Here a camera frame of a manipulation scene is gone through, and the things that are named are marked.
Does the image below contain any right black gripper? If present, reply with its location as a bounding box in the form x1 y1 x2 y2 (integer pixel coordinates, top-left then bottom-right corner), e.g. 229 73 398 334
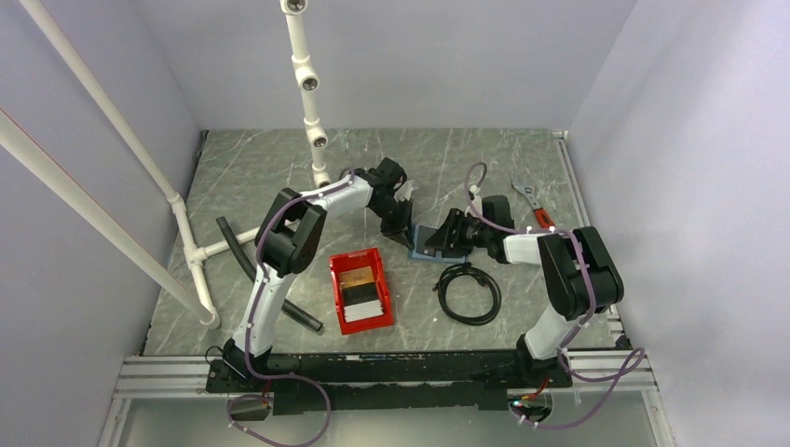
424 209 492 257

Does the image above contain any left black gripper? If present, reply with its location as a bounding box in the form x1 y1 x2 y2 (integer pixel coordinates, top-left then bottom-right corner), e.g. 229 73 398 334
372 197 415 251

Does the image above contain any blue card holder wallet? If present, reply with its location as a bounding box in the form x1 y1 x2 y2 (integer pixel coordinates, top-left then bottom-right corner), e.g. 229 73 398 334
408 224 469 264

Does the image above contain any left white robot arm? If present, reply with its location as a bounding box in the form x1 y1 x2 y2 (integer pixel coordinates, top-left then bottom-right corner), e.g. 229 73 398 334
222 157 414 391

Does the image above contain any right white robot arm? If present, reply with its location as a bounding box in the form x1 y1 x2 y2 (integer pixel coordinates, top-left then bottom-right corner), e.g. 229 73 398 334
425 196 624 386

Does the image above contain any gold card in bin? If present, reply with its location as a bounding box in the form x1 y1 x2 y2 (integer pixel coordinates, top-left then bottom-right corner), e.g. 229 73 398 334
338 266 375 290

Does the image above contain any white card stack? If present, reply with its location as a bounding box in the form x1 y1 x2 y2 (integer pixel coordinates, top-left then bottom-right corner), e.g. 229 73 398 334
344 300 385 323

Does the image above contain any red plastic bin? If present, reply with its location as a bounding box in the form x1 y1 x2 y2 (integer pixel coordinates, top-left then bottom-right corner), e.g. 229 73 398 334
329 248 395 335

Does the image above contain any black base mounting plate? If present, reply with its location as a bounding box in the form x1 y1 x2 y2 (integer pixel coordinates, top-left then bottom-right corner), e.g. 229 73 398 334
206 348 572 415

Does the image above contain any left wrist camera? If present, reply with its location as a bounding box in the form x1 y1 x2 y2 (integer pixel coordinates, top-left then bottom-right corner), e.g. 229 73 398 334
393 180 417 202

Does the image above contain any coiled black cable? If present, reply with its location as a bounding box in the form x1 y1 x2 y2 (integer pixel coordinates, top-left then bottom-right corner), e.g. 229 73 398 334
434 261 502 326

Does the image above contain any red handled adjustable wrench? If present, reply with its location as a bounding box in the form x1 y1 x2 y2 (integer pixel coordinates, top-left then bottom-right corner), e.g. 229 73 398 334
511 177 555 229

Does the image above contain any black corrugated hose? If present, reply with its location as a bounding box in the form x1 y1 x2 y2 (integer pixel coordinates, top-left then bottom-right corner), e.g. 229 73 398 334
215 215 324 334

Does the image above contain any white PVC pipe frame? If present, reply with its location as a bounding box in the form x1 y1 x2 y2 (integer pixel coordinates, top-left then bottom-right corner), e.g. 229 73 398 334
0 0 334 330

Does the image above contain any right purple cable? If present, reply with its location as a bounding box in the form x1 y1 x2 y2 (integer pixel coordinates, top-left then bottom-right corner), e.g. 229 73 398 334
464 161 648 432

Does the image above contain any aluminium rail frame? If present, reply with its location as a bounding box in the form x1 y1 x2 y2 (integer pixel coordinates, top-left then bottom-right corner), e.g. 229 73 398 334
98 129 674 447

